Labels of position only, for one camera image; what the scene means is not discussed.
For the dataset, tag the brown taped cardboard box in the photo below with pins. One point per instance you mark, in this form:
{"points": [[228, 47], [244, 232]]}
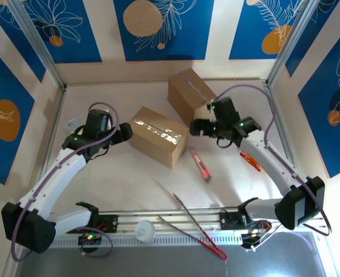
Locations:
{"points": [[155, 135], [184, 92]]}

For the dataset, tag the pink utility knife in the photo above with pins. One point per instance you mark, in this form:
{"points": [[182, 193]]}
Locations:
{"points": [[200, 166]]}

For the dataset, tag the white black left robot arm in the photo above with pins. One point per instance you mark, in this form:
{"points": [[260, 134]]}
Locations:
{"points": [[69, 167]]}

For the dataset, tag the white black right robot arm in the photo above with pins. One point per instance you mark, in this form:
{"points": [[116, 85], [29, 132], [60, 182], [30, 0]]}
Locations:
{"points": [[273, 161]]}

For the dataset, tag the small printed yellow can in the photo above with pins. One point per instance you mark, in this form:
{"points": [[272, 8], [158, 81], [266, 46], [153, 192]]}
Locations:
{"points": [[72, 124]]}

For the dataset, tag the orange snack bag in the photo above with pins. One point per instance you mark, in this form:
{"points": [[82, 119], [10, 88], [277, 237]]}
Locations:
{"points": [[252, 161]]}

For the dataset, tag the white lidded cup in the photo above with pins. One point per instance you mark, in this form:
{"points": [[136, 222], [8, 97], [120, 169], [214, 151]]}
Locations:
{"points": [[144, 231]]}

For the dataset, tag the grey metal panel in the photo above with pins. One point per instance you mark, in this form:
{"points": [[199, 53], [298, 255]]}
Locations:
{"points": [[158, 265]]}

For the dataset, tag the aluminium table edge rail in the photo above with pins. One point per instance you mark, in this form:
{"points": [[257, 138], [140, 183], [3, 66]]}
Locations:
{"points": [[126, 219]]}

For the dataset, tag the blue floral wall panel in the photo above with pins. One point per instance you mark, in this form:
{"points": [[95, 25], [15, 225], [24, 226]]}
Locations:
{"points": [[181, 34], [311, 43], [317, 130], [3, 153], [250, 29], [17, 49], [72, 43]]}

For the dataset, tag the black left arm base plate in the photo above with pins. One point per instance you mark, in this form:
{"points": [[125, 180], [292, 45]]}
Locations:
{"points": [[111, 223]]}

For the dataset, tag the aluminium frame post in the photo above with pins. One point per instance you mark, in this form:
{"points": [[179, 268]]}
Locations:
{"points": [[291, 43], [39, 43]]}

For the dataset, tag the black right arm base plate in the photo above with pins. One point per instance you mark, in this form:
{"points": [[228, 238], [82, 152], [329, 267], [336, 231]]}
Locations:
{"points": [[226, 222]]}

